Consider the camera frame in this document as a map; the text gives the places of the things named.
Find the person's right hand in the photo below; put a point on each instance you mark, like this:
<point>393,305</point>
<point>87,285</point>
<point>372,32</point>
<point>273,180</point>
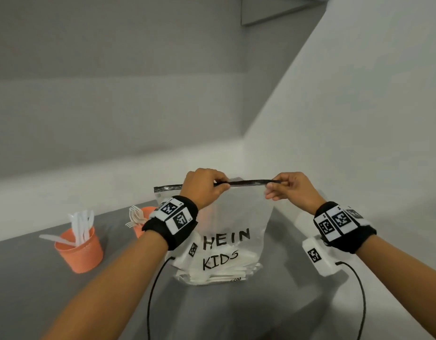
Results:
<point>296,189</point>

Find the person's left hand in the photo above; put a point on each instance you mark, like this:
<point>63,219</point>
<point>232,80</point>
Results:
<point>200,187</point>

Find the clear plastic zip bag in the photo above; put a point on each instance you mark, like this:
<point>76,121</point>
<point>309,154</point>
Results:
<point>239,208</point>

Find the bunch of white plastic forks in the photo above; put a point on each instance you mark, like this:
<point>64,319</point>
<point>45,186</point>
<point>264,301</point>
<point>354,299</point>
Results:
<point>140,218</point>

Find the orange mesh cup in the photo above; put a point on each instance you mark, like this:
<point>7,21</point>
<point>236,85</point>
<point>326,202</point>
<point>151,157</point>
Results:
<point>81,256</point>
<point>139,230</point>

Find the white plastic knife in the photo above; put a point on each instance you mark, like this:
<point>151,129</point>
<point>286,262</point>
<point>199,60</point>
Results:
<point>91,217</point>
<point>55,239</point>

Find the bunch of white plastic knives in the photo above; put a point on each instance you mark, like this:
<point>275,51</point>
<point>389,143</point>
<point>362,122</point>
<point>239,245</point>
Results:
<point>77,226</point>

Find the person's right forearm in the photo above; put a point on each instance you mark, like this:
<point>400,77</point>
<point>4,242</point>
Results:
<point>409,286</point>

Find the person's left forearm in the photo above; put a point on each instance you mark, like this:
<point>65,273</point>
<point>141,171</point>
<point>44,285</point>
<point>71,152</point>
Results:
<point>108,297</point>

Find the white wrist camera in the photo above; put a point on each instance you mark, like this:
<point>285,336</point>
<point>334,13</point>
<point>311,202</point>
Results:
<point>324,267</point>

